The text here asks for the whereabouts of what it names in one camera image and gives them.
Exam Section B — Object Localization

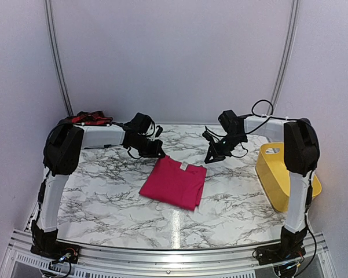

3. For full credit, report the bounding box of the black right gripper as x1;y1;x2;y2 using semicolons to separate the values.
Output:
204;132;246;163

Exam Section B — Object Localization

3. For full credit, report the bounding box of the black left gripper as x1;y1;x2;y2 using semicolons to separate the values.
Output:
130;135;164;158

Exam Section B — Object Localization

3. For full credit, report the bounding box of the red black plaid shirt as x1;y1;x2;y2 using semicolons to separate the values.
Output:
61;111;113;126

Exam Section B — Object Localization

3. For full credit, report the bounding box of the pink garment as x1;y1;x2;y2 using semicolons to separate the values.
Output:
139;156;207;211

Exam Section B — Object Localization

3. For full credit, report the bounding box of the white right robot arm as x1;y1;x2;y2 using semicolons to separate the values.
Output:
202;110;320;259

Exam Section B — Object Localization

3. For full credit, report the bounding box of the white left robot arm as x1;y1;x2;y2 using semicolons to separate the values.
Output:
31;111;165;258

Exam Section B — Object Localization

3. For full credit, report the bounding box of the yellow laundry basket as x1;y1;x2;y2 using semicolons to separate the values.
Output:
256;139;322;218

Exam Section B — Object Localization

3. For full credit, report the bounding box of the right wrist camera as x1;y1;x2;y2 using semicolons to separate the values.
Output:
202;130;219;143

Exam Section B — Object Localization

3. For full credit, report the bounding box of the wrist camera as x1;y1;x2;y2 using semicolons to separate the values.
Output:
202;130;219;143
151;125;163;141

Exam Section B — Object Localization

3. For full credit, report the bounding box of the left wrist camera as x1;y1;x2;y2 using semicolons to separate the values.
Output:
151;125;163;141

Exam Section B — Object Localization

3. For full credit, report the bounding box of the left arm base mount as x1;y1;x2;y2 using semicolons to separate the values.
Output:
31;241;80;264

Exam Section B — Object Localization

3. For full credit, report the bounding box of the left corner wall post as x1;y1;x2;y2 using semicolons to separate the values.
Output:
44;0;74;116

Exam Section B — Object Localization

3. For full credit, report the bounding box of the corner wall post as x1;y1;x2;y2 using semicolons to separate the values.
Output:
44;0;74;116
271;0;300;106

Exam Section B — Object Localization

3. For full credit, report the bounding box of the aluminium front rail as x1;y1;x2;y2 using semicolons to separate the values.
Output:
5;228;329;278

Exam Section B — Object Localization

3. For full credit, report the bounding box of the right corner wall post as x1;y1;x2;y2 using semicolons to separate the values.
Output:
271;0;300;106

